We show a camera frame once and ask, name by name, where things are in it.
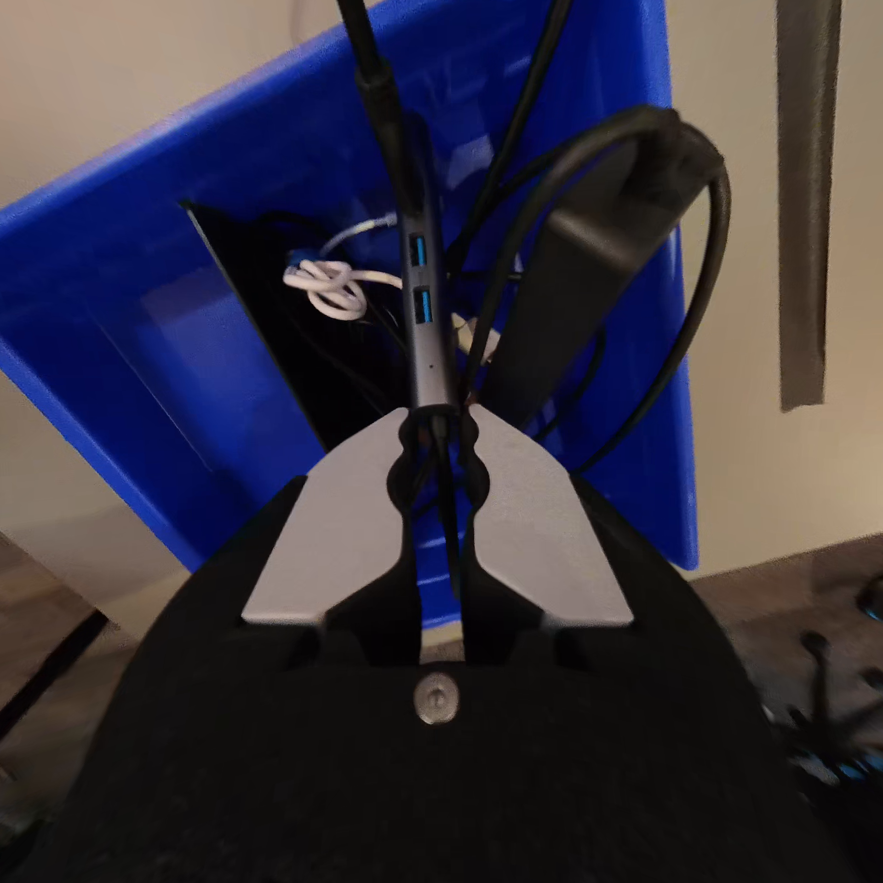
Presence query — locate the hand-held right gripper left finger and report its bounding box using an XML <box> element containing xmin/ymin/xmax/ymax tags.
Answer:
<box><xmin>240</xmin><ymin>406</ymin><xmax>423</xmax><ymax>627</ymax></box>

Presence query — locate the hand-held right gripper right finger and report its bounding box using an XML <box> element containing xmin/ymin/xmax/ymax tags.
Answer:
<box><xmin>461</xmin><ymin>404</ymin><xmax>636</xmax><ymax>627</ymax></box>

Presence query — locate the slim grey USB hub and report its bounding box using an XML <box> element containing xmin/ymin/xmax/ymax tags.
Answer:
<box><xmin>395</xmin><ymin>114</ymin><xmax>464</xmax><ymax>601</ymax></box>

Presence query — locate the white USB cable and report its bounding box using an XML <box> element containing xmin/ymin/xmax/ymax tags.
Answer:
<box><xmin>283</xmin><ymin>214</ymin><xmax>404</xmax><ymax>321</ymax></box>

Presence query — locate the wide black USB hub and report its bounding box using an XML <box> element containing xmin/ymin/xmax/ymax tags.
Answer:
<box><xmin>483</xmin><ymin>114</ymin><xmax>725</xmax><ymax>429</ymax></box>

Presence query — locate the blue plastic bin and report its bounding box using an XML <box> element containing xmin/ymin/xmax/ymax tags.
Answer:
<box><xmin>0</xmin><ymin>0</ymin><xmax>699</xmax><ymax>632</ymax></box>

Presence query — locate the black blue-bin divider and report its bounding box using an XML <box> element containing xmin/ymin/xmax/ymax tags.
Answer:
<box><xmin>181</xmin><ymin>200</ymin><xmax>415</xmax><ymax>453</ymax></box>

